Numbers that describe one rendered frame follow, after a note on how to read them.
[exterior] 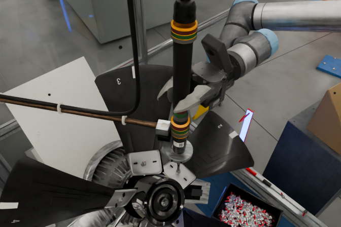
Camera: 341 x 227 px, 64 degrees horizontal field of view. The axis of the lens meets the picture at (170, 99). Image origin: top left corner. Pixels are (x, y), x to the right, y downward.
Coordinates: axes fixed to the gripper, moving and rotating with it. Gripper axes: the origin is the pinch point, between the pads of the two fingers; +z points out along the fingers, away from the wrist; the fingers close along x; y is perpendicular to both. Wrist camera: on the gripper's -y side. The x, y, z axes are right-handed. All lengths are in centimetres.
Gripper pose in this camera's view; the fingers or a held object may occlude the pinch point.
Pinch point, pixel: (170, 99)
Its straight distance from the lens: 53.6
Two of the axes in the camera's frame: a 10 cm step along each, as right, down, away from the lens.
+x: -6.8, -5.2, 5.1
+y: 0.0, 7.0, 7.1
